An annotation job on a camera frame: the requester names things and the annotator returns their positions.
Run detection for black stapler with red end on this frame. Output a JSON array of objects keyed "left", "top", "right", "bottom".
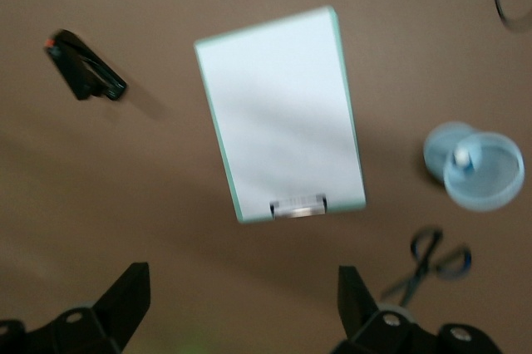
[{"left": 43, "top": 28, "right": 129, "bottom": 101}]

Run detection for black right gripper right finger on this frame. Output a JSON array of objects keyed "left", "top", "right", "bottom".
[{"left": 336, "top": 264, "right": 421, "bottom": 354}]

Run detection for black handled scissors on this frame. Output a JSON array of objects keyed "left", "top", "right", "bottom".
[{"left": 380, "top": 225, "right": 473, "bottom": 309}]

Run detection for teal clipboard with paper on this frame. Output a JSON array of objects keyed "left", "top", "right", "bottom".
[{"left": 193, "top": 5, "right": 367, "bottom": 224}]

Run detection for translucent blue cup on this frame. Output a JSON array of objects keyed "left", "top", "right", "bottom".
[{"left": 422, "top": 121, "right": 525, "bottom": 213}]

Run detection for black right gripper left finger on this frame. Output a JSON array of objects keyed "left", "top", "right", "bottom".
[{"left": 24, "top": 262, "right": 150, "bottom": 354}]

